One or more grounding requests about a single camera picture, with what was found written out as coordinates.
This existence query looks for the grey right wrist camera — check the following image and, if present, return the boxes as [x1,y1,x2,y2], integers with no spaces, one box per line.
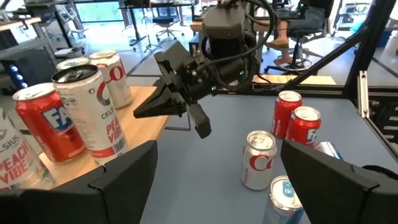
[201,4,248,43]

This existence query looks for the black metal table frame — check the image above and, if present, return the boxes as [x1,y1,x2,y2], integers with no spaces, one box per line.
[217,0,398,162]

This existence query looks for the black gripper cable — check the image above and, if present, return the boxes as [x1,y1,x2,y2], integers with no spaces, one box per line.
[195,0,279,71]

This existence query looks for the red Fanta strawberry can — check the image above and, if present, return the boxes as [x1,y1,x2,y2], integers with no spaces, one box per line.
[271,90,303,140]
[12,82,87,164]
[285,105,322,147]

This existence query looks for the wooden desk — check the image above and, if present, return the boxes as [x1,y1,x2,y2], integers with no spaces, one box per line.
[0,17,43,34]

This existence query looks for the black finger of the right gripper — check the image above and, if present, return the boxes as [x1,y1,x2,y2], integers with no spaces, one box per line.
[185,102,213,140]
[132,77,188,119]

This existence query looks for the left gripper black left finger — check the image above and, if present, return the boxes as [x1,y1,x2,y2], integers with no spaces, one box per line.
[0,139,159,224]

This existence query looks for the blue silver Red Bull can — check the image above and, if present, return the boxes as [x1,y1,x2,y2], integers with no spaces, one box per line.
[262,175,307,224]
[55,57,91,72]
[313,141,344,161]

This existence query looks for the person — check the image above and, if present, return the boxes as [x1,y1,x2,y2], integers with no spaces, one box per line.
[265,0,335,66]

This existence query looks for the wooden shelf with black frame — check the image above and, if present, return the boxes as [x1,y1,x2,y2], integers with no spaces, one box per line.
[29,85,192,191]

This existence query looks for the black computer case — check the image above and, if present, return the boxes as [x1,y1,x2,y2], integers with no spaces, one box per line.
[0,46,58,91]

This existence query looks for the black office chair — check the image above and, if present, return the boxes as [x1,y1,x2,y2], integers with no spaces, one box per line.
[263,27,324,74]
[151,15,185,43]

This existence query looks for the silver Diet Coke can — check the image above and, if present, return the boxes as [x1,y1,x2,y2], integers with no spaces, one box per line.
[88,50,134,110]
[241,129,278,191]

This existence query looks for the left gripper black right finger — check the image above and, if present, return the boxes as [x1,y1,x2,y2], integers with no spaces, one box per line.
[280,139,398,224]

